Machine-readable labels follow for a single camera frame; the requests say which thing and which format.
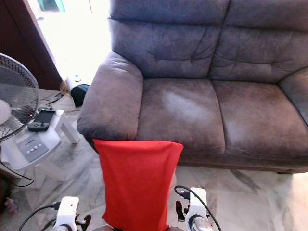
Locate black handheld device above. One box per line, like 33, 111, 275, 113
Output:
27, 109, 57, 132

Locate red pillow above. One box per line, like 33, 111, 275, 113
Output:
93, 139, 184, 231

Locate dark wooden door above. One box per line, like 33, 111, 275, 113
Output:
0, 0, 62, 90

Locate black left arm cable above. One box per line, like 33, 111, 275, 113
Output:
24, 202, 61, 231

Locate black fan power cable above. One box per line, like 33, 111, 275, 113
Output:
0, 163, 30, 188

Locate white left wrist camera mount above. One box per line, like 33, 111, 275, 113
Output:
54, 196, 80, 231

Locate teal green object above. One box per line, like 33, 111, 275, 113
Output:
38, 0, 65, 13

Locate brown suede two-seat sofa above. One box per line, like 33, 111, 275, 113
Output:
77, 0, 308, 174

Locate white table fan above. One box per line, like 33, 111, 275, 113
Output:
0, 53, 63, 170

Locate white plastic table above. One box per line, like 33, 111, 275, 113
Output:
0, 110, 80, 181

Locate black round bag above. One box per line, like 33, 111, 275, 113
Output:
71, 84, 90, 107

